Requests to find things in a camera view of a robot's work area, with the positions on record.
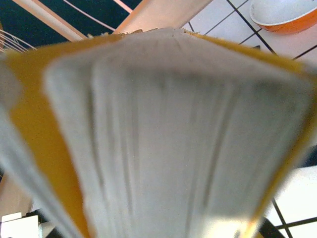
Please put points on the yellow cover book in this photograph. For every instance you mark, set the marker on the yellow cover book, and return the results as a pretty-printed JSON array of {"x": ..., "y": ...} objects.
[{"x": 161, "y": 136}]

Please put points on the orange bowl white inside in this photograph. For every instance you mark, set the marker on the orange bowl white inside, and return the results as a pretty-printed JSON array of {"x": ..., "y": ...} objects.
[{"x": 280, "y": 15}]

